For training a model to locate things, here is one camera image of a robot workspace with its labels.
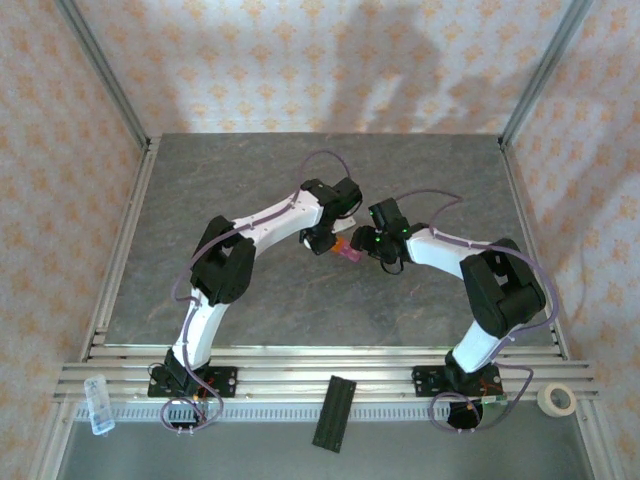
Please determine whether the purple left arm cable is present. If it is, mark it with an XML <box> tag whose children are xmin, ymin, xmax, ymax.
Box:
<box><xmin>160</xmin><ymin>150</ymin><xmax>354</xmax><ymax>435</ymax></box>

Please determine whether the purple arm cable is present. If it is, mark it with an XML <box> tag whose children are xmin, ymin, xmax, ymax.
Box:
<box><xmin>160</xmin><ymin>150</ymin><xmax>354</xmax><ymax>435</ymax></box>
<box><xmin>397</xmin><ymin>188</ymin><xmax>560</xmax><ymax>435</ymax></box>

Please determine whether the orange and pink pill organizer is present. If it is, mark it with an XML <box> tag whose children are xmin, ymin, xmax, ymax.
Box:
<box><xmin>331</xmin><ymin>238</ymin><xmax>363</xmax><ymax>264</ymax></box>

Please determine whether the grey slotted cable duct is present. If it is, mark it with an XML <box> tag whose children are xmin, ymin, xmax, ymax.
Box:
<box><xmin>72</xmin><ymin>402</ymin><xmax>587</xmax><ymax>422</ymax></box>

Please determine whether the clear plastic package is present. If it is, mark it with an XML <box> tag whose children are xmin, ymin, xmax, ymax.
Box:
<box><xmin>83</xmin><ymin>373</ymin><xmax>116</xmax><ymax>437</ymax></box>

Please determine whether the masking tape roll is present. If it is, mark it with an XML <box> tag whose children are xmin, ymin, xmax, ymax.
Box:
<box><xmin>537</xmin><ymin>383</ymin><xmax>577</xmax><ymax>417</ymax></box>

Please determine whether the long aluminium cross rail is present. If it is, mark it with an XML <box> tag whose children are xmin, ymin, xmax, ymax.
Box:
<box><xmin>52</xmin><ymin>362</ymin><xmax>601</xmax><ymax>404</ymax></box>

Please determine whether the aluminium table side rail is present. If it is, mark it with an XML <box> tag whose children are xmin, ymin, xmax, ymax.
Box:
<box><xmin>499</xmin><ymin>139</ymin><xmax>571</xmax><ymax>361</ymax></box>
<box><xmin>79</xmin><ymin>137</ymin><xmax>162</xmax><ymax>361</ymax></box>

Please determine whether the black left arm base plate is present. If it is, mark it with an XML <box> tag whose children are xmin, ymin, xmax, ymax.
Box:
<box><xmin>148</xmin><ymin>365</ymin><xmax>239</xmax><ymax>399</ymax></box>

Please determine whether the black ribbed plastic strip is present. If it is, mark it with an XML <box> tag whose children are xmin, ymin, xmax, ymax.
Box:
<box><xmin>311</xmin><ymin>374</ymin><xmax>357</xmax><ymax>454</ymax></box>

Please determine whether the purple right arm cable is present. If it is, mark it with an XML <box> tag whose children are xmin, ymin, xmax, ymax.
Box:
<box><xmin>397</xmin><ymin>188</ymin><xmax>560</xmax><ymax>435</ymax></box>

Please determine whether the grey metal panel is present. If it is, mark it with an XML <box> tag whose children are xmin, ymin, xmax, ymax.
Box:
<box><xmin>52</xmin><ymin>418</ymin><xmax>599</xmax><ymax>480</ymax></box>

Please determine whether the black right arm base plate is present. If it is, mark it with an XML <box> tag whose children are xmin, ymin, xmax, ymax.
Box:
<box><xmin>412</xmin><ymin>365</ymin><xmax>503</xmax><ymax>399</ymax></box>

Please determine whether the aluminium frame post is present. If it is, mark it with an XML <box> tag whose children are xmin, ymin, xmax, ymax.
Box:
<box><xmin>52</xmin><ymin>0</ymin><xmax>151</xmax><ymax>151</ymax></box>
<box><xmin>499</xmin><ymin>0</ymin><xmax>594</xmax><ymax>149</ymax></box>

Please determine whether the short aluminium cross rail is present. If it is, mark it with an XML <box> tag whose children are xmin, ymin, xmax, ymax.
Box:
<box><xmin>82</xmin><ymin>344</ymin><xmax>569</xmax><ymax>363</ymax></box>

